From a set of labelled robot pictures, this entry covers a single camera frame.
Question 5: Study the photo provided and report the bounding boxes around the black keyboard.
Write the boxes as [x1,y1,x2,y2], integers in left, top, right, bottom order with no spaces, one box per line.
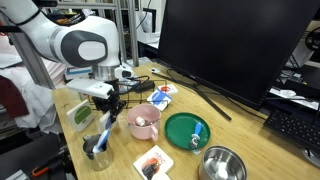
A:
[263,108,320,154]

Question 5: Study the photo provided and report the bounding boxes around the orange handled tool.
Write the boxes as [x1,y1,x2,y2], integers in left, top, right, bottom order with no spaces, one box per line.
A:
[31,156,68,178]

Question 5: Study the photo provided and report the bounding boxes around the pink mug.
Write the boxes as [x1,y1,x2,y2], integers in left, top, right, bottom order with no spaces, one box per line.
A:
[126,103,162,142]

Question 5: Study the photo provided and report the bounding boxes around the blue and white plastic spoon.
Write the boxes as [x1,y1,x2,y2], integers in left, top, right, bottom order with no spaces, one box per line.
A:
[92,129,111,154]

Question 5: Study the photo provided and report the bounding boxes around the clear cup with toothbrushes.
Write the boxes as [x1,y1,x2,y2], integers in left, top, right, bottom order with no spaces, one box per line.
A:
[82,133,114,172]

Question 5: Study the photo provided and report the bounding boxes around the white papers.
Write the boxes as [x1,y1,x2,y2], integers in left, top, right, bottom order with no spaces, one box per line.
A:
[269,86,320,111]

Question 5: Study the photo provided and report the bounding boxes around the black computer monitor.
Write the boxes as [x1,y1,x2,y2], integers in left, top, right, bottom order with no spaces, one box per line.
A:
[156,0,320,111]

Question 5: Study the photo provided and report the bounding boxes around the small white cylinder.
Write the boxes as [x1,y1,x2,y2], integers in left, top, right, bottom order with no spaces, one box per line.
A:
[134,115,147,128]

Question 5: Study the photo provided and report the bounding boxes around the green plate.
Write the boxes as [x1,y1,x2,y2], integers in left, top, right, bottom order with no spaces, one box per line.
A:
[164,112,212,152]

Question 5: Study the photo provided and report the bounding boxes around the white birds board book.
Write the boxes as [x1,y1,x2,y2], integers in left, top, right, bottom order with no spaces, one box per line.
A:
[151,171,173,180]

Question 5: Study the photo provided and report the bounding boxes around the black cable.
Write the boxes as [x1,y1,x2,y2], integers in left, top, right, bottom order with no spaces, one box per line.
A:
[116,75,151,96]

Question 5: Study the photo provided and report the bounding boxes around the white book with red circle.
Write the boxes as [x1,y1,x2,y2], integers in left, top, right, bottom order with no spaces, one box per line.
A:
[157,83,179,96]

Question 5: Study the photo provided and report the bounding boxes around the white cloth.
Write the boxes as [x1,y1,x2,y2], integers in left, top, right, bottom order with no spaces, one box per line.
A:
[0,64,66,134]

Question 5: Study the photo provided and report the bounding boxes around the aluminium frame post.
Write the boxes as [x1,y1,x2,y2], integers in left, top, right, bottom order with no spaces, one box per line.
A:
[114,0,140,68]

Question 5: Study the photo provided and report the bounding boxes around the white abc board book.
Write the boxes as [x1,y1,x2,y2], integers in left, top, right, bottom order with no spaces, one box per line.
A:
[132,144,175,180]

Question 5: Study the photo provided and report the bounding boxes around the green and white board book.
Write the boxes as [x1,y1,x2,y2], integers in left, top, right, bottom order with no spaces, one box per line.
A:
[65,99,96,133]

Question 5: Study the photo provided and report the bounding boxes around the blue handled metal spoon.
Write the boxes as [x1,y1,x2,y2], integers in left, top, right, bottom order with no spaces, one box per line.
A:
[189,121,204,149]

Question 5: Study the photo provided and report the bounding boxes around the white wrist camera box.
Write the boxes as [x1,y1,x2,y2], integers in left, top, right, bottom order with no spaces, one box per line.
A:
[65,78,114,100]

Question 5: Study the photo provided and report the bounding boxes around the black power adapter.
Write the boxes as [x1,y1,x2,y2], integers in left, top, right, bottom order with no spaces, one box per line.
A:
[133,80,156,94]

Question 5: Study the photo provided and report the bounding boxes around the white box with blue stripe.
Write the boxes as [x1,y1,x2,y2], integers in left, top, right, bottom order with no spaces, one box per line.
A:
[64,66,94,81]

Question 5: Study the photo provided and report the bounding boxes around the black monitor stand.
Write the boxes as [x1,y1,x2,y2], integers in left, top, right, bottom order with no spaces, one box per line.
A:
[153,71,233,122]

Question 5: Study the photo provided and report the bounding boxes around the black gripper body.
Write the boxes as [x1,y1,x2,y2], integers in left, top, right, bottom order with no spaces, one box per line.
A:
[90,79,127,113]

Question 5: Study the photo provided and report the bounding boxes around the dark red cloth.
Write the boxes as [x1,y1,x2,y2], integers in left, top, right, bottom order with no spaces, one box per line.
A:
[0,74,30,120]

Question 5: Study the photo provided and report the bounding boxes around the stainless steel bowl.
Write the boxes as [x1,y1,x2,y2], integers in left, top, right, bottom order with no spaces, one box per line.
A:
[197,145,248,180]

